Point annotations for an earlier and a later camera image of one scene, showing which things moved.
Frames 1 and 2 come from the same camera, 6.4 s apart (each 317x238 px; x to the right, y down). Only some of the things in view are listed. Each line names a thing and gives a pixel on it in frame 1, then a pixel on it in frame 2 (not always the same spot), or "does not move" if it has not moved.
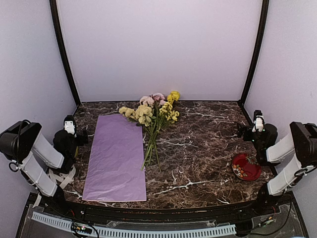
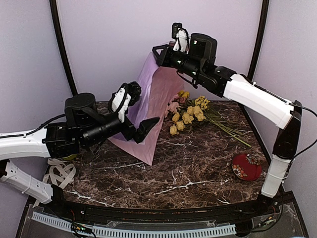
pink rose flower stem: (155, 100) -> (174, 105)
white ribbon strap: (59, 178) does not move
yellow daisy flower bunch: (166, 115) -> (202, 102)
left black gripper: (85, 140) -> (144, 126)
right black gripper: (241, 132) -> (162, 59)
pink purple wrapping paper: (115, 172) -> (158, 85)
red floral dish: (245, 167) does not move
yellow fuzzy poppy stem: (174, 96) -> (185, 94)
